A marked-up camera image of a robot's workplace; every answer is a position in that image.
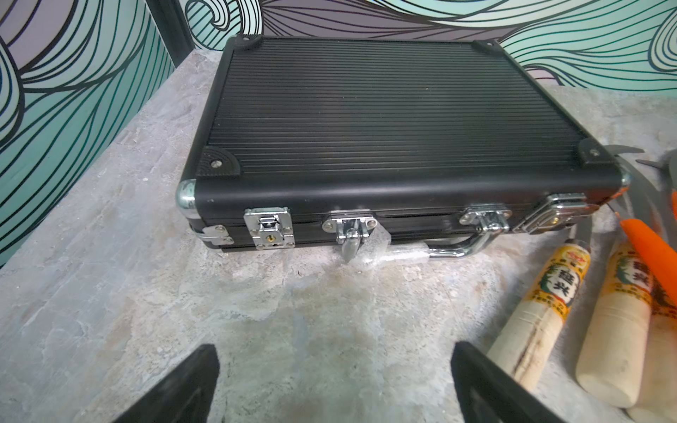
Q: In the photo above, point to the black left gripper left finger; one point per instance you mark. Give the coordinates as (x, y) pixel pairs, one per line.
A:
(184, 395)

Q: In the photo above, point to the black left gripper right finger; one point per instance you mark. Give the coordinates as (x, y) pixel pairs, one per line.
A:
(488, 394)

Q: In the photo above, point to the black ribbed storage case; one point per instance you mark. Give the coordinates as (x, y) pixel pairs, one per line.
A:
(310, 142)

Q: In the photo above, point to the wooden handle sickle with label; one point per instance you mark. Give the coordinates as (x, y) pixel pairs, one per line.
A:
(525, 343)

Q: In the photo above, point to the orange handle sickle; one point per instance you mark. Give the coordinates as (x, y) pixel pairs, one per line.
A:
(647, 219)

